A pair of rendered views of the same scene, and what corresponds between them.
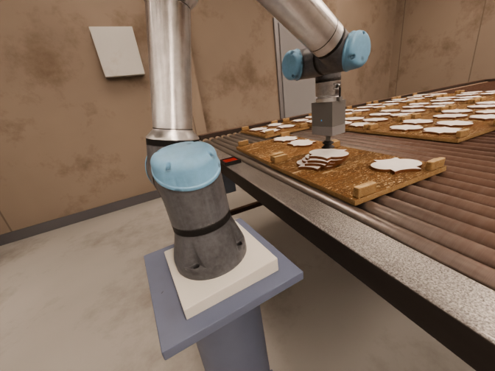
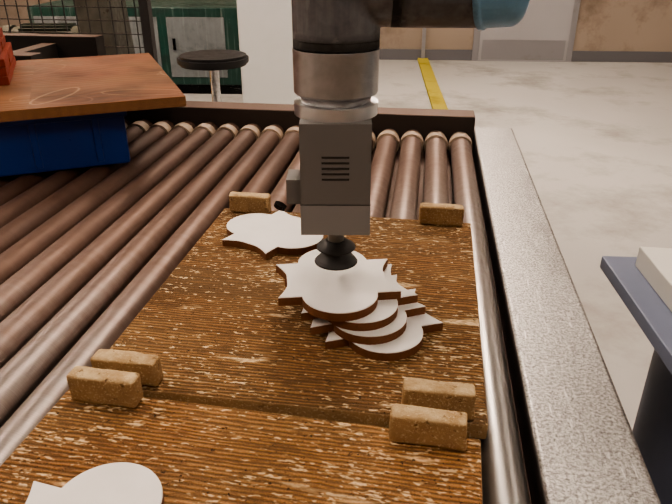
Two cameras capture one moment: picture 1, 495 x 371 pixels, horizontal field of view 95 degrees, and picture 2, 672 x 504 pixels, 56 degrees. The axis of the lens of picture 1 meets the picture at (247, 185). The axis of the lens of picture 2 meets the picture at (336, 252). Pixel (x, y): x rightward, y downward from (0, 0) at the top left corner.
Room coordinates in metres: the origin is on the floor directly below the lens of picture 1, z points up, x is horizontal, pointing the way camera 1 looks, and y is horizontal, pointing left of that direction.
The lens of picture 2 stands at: (1.26, -0.01, 1.28)
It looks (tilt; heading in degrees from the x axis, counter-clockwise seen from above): 26 degrees down; 210
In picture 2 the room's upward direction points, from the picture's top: straight up
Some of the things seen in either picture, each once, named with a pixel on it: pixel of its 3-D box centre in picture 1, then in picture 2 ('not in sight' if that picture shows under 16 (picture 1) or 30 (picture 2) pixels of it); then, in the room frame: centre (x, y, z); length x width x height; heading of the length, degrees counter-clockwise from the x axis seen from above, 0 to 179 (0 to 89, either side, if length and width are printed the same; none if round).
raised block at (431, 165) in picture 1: (434, 163); (249, 203); (0.59, -0.53, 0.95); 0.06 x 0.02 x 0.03; 111
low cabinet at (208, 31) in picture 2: not in sight; (167, 37); (-3.80, -4.85, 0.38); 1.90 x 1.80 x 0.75; 116
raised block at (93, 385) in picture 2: not in sight; (105, 386); (0.98, -0.39, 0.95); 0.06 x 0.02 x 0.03; 109
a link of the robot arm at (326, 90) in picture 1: (328, 89); (336, 73); (0.76, -0.29, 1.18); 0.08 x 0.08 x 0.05
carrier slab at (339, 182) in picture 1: (345, 166); (318, 291); (0.72, -0.34, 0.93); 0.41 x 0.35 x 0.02; 21
